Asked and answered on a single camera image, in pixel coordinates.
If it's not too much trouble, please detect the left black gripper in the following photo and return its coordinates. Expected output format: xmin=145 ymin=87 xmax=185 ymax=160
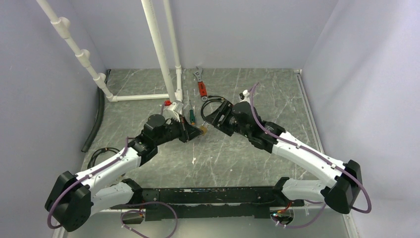
xmin=155 ymin=114 xmax=203 ymax=146

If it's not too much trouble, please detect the red handle adjustable wrench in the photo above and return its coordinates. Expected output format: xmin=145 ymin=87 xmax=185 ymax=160
xmin=193 ymin=66 xmax=208 ymax=102

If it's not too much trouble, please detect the purple cable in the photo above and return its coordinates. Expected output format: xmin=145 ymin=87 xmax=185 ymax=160
xmin=248 ymin=82 xmax=372 ymax=230
xmin=46 ymin=102 xmax=178 ymax=238

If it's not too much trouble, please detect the coiled black cable left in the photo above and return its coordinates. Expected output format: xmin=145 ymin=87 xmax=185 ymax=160
xmin=87 ymin=147 xmax=120 ymax=170

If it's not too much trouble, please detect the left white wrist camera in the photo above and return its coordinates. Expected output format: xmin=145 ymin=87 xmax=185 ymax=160
xmin=161 ymin=100 xmax=184 ymax=122

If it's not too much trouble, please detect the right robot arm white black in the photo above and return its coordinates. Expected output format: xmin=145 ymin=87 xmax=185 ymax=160
xmin=201 ymin=100 xmax=363 ymax=214

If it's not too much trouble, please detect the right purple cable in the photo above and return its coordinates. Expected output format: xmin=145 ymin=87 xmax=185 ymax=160
xmin=248 ymin=82 xmax=372 ymax=230

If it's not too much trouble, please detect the white pvc pipe frame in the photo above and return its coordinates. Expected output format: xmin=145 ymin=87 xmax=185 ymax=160
xmin=37 ymin=0 xmax=183 ymax=102

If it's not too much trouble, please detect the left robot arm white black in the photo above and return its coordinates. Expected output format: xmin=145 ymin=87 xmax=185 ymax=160
xmin=45 ymin=114 xmax=204 ymax=232

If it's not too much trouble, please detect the coiled black cable right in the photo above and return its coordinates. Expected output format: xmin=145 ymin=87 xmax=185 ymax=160
xmin=200 ymin=95 xmax=230 ymax=124

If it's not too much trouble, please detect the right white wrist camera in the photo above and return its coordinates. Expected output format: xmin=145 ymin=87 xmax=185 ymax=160
xmin=239 ymin=90 xmax=251 ymax=102

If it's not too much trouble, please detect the small brass padlock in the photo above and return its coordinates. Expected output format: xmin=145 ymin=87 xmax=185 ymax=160
xmin=199 ymin=122 xmax=210 ymax=135

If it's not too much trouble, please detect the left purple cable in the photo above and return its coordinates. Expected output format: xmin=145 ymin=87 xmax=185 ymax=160
xmin=46 ymin=102 xmax=178 ymax=238

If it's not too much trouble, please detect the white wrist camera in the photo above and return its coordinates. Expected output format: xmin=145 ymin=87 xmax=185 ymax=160
xmin=239 ymin=90 xmax=251 ymax=102
xmin=161 ymin=100 xmax=184 ymax=122

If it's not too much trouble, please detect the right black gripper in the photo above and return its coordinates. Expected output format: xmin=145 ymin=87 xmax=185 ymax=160
xmin=204 ymin=100 xmax=251 ymax=138

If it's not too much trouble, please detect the coiled black cable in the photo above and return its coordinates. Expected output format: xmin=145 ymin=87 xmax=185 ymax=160
xmin=87 ymin=147 xmax=120 ymax=170
xmin=200 ymin=95 xmax=230 ymax=124

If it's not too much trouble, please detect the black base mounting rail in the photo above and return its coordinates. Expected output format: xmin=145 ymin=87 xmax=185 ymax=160
xmin=112 ymin=186 xmax=305 ymax=221

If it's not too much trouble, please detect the green handle screwdriver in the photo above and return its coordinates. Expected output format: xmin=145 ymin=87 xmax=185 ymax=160
xmin=189 ymin=100 xmax=196 ymax=125

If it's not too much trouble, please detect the aluminium rail right edge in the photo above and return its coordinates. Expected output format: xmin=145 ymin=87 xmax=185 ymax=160
xmin=293 ymin=69 xmax=361 ymax=238

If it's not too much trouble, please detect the black foam tube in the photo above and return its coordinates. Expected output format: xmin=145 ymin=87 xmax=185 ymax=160
xmin=81 ymin=88 xmax=105 ymax=153

